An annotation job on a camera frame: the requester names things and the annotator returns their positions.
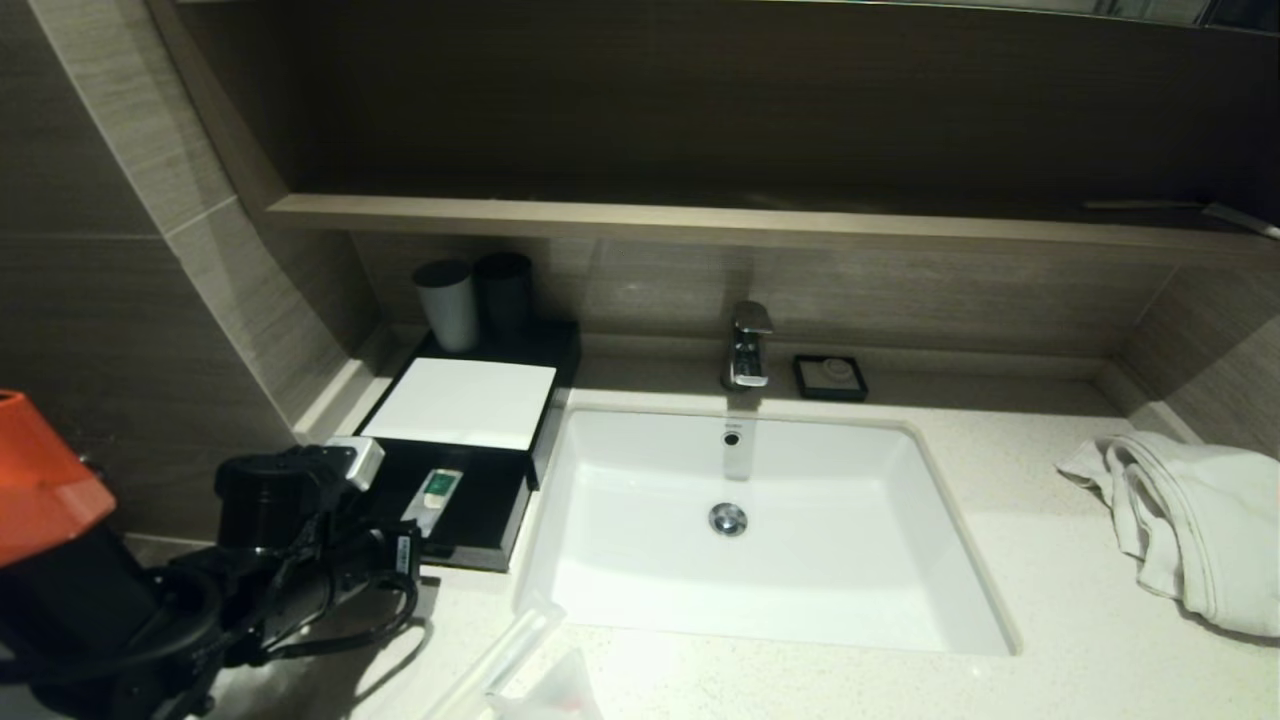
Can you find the grey cup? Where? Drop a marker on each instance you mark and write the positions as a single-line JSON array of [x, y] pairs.
[[447, 305]]

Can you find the black square soap dish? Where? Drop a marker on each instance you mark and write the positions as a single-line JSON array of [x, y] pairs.
[[802, 385]]

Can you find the round white soap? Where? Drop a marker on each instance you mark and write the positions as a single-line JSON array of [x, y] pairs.
[[832, 374]]

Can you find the white packet with green label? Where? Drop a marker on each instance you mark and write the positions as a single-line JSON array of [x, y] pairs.
[[440, 490]]

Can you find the white rectangular sink basin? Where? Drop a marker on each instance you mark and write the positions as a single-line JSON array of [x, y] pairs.
[[820, 560]]

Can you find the chrome sink drain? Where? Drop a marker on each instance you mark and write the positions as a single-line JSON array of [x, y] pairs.
[[728, 519]]

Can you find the black glossy drawer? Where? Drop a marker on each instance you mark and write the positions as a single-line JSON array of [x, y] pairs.
[[485, 520]]

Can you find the chrome faucet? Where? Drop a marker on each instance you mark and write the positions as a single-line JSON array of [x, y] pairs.
[[748, 345]]

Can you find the white sachet with red print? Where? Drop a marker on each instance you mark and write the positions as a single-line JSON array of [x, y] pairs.
[[560, 695]]

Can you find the black cup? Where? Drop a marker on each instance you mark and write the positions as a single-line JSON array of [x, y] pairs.
[[505, 295]]

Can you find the black box with white lid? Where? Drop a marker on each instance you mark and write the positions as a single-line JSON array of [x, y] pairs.
[[470, 400]]

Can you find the wooden wall shelf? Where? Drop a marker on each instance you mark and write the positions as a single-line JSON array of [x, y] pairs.
[[700, 222]]

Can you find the clear plastic tube package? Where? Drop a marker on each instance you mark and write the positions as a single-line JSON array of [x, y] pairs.
[[500, 655]]

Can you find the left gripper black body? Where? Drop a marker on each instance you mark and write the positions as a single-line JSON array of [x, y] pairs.
[[340, 580]]

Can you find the white item on shelf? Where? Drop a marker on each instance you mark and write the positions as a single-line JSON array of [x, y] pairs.
[[1240, 220]]

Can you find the white crumpled towel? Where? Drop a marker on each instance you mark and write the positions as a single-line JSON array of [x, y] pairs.
[[1200, 530]]

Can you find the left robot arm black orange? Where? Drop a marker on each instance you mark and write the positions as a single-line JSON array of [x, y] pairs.
[[60, 560]]

